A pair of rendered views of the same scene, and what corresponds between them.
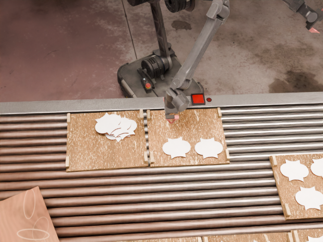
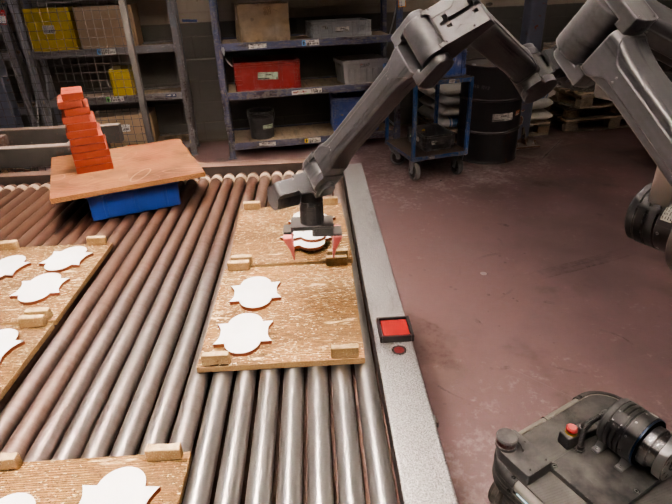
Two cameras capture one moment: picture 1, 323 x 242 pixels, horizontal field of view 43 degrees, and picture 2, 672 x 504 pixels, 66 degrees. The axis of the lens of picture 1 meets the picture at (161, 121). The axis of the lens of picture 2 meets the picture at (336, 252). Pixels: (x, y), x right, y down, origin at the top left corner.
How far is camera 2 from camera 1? 2.20 m
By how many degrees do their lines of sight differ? 71
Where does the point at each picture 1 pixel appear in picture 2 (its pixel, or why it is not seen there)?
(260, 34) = not seen: outside the picture
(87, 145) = (280, 218)
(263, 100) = (417, 474)
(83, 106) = (361, 216)
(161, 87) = (588, 466)
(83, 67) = (611, 379)
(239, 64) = not seen: outside the picture
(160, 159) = (235, 278)
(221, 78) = not seen: outside the picture
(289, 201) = (24, 480)
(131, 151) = (261, 251)
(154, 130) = (302, 270)
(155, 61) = (633, 416)
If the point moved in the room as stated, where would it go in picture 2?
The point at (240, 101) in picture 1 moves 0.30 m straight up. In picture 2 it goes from (405, 411) to (410, 273)
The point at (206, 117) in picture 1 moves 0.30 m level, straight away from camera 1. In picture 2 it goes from (333, 336) to (473, 357)
